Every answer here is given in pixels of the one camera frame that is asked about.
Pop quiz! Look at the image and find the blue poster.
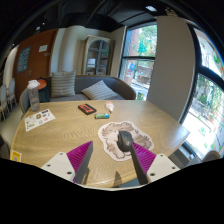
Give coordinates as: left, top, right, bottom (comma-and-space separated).
16, 46, 32, 74

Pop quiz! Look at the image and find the black computer mouse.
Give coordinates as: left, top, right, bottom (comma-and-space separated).
116, 130, 135, 153

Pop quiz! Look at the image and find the cat-shaped mouse pad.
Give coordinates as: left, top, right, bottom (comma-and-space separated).
97, 120, 155, 162

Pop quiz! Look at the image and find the yellow card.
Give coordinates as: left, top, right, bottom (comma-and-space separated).
9, 149, 23, 163

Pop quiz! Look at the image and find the clear shaker bottle white lid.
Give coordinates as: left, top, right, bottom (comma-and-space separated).
26, 79, 41, 112

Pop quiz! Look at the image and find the group of white chairs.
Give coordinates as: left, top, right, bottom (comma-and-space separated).
0, 77, 18, 121

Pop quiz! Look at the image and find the small green pack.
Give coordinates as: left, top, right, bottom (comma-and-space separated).
94, 112, 111, 120

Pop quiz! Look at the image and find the wooden glass-door cabinet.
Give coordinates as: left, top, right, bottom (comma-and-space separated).
81, 35, 114, 76

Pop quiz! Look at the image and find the flat black and red box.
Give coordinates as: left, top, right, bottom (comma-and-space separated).
77, 103, 98, 116

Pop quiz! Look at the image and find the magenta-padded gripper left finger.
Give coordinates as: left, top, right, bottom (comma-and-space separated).
40, 140, 94, 185

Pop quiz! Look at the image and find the grey sofa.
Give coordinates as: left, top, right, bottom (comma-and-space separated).
18, 74, 137, 114

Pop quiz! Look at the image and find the flat-lying striped cushion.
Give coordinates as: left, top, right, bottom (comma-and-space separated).
80, 79, 119, 101

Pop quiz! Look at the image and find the small white tube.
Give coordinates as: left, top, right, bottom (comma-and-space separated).
105, 101, 115, 114

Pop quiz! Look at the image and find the black and orange backpack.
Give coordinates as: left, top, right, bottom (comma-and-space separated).
36, 78, 52, 103

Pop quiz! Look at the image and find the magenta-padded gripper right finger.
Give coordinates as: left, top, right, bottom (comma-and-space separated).
129, 142, 182, 185

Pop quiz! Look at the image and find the square striped cushion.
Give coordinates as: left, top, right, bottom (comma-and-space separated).
50, 70, 77, 98

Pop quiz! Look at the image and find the brown wooden door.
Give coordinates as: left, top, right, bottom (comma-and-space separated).
13, 28, 59, 101

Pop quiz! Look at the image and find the dark-framed window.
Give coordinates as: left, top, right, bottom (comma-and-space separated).
181, 26, 224, 159
118, 23, 158, 101

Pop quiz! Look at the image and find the white sticker sheet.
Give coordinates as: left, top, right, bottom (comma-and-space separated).
23, 108, 57, 133

